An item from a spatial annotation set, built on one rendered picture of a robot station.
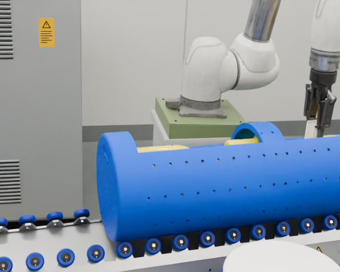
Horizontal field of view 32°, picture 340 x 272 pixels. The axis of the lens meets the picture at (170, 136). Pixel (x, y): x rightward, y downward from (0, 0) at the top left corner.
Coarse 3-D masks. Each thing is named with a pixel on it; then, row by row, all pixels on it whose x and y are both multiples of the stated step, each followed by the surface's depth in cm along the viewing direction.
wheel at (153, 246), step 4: (148, 240) 153; (152, 240) 154; (156, 240) 154; (144, 244) 154; (148, 244) 153; (152, 244) 153; (156, 244) 154; (160, 244) 154; (148, 248) 153; (152, 248) 153; (156, 248) 153; (160, 248) 154; (148, 252) 153; (152, 252) 153; (156, 252) 153
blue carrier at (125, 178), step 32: (256, 128) 160; (96, 160) 166; (128, 160) 144; (160, 160) 146; (192, 160) 148; (224, 160) 151; (256, 160) 153; (288, 160) 155; (320, 160) 158; (128, 192) 142; (160, 192) 145; (192, 192) 147; (224, 192) 150; (256, 192) 153; (288, 192) 156; (320, 192) 159; (128, 224) 145; (160, 224) 148; (192, 224) 152; (224, 224) 157
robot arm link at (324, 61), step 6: (312, 54) 165; (318, 54) 163; (324, 54) 162; (330, 54) 162; (336, 54) 162; (312, 60) 166; (318, 60) 164; (324, 60) 163; (330, 60) 163; (336, 60) 163; (312, 66) 166; (318, 66) 164; (324, 66) 164; (330, 66) 164; (336, 66) 164
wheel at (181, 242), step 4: (176, 236) 156; (180, 236) 156; (184, 236) 156; (172, 240) 156; (176, 240) 155; (180, 240) 156; (184, 240) 156; (172, 244) 156; (176, 244) 155; (180, 244) 155; (184, 244) 156; (176, 248) 155; (180, 248) 155; (184, 248) 155
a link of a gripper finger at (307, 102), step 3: (306, 84) 176; (306, 87) 176; (309, 87) 175; (306, 90) 176; (309, 90) 175; (306, 93) 176; (309, 93) 175; (306, 96) 176; (309, 96) 176; (306, 99) 176; (309, 99) 176; (306, 102) 176; (309, 102) 176; (306, 105) 177; (306, 108) 177; (306, 111) 177; (303, 114) 178; (306, 114) 177
